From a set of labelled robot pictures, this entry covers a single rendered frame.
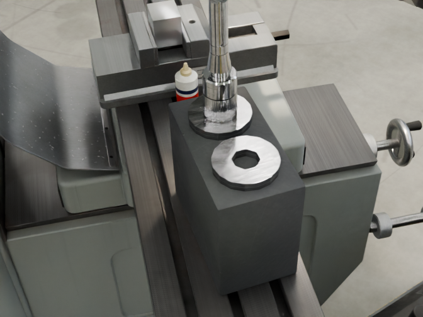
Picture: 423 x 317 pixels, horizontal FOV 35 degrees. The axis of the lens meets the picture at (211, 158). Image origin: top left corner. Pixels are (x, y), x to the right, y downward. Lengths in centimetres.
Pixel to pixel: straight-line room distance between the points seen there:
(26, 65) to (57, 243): 36
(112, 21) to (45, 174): 36
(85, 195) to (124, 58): 27
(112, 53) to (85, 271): 48
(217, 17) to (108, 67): 46
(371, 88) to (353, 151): 139
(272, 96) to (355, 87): 141
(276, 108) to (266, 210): 59
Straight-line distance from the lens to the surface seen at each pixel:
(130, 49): 131
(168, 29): 126
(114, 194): 134
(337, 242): 162
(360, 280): 218
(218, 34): 85
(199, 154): 90
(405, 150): 163
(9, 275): 146
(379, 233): 163
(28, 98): 134
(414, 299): 142
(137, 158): 118
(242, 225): 87
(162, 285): 100
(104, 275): 152
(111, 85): 127
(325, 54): 302
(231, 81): 89
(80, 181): 131
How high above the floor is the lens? 175
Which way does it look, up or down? 44 degrees down
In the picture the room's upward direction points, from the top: 2 degrees counter-clockwise
